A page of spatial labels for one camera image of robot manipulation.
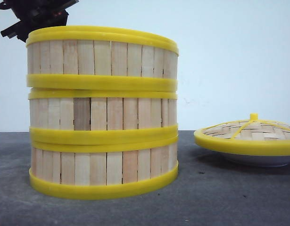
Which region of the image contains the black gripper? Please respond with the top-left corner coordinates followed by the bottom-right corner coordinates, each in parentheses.
top-left (0, 0), bottom-right (79, 42)

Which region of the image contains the bamboo steamer basket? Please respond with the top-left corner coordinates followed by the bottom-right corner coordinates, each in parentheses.
top-left (26, 26), bottom-right (178, 99)
top-left (29, 142), bottom-right (178, 200)
top-left (30, 89), bottom-right (178, 148)

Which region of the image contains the bamboo steamer lid yellow rim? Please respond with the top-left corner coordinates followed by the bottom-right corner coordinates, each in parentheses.
top-left (194, 113), bottom-right (290, 156)

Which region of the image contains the white plate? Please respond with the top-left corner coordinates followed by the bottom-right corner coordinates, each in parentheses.
top-left (213, 151), bottom-right (290, 167)

